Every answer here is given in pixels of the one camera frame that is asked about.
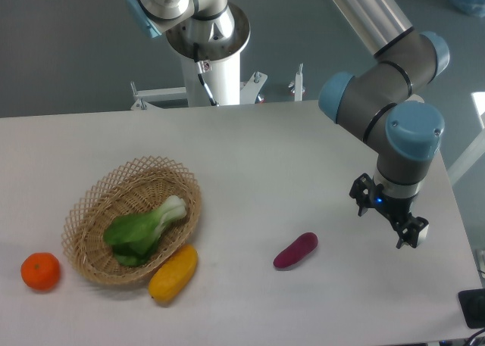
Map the orange tangerine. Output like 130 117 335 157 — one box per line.
20 252 61 291

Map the black device at table edge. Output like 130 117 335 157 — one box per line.
458 288 484 329

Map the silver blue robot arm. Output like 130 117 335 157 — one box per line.
125 0 449 247

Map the woven wicker basket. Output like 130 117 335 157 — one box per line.
61 157 202 285

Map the yellow mango fruit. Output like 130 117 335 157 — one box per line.
148 245 199 304

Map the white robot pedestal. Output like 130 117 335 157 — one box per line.
130 5 308 111

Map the purple sweet potato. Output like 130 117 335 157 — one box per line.
273 232 319 270

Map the green bok choy vegetable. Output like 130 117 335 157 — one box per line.
103 195 187 267

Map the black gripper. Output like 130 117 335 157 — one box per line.
349 173 429 249

